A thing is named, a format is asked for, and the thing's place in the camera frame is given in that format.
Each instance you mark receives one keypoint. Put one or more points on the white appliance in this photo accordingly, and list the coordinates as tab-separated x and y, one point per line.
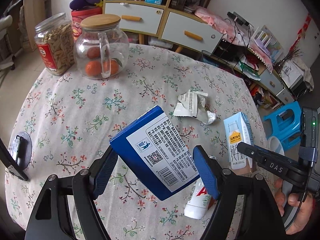
295	73

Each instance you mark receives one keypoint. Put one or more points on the green plastic bag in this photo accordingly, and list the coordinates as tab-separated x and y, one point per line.
248	70

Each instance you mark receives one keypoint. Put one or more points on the glass jar with red label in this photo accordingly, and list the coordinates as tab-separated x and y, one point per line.
55	45

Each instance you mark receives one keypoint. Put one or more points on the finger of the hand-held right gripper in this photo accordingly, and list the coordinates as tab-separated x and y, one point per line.
277	155
250	151

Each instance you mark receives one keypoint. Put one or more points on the red tin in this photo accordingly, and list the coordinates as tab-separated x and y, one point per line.
83	17

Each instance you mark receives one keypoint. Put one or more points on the blue cardboard box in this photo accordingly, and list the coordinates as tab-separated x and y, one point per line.
150	152

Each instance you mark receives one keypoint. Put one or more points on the torn silver wrapper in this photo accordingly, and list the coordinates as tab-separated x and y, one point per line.
191	102

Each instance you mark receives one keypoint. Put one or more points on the low wooden side cabinet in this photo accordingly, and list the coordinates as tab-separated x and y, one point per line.
270	80

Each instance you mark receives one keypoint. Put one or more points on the light blue milk carton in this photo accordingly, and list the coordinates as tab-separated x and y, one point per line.
237	135

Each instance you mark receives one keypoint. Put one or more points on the red hanging decoration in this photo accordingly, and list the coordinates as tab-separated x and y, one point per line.
303	27

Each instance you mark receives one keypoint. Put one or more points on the wooden shelf cabinet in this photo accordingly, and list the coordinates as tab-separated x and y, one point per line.
172	12

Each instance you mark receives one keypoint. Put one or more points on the black stand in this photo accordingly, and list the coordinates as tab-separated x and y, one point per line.
12	162

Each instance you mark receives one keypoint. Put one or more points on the black round base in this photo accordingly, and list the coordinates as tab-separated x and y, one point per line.
23	150

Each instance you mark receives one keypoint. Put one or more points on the black power strip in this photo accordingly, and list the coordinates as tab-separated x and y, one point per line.
237	18

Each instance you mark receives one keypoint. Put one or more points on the person's right hand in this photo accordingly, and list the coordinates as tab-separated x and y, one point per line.
305	210

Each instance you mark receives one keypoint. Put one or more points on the white trash bin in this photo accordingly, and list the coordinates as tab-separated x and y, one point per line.
275	145

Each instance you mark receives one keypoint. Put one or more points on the white wooden rack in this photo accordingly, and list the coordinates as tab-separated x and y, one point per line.
265	38

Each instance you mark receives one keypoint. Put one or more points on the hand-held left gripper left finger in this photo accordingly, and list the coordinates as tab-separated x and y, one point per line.
105	177

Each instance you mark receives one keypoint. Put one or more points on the pink cloth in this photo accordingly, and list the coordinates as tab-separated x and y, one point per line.
212	20

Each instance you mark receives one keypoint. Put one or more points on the blue plastic stool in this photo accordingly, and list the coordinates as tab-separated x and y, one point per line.
287	120

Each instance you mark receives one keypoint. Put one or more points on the white plastic bottle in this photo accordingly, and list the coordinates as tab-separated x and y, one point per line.
198	202

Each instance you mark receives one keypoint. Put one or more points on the orange fruit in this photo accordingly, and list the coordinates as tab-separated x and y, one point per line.
93	69
113	67
93	52

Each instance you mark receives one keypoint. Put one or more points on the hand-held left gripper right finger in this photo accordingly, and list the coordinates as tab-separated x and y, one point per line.
206	172

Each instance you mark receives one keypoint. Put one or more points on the dried twigs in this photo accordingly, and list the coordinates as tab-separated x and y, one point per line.
290	57

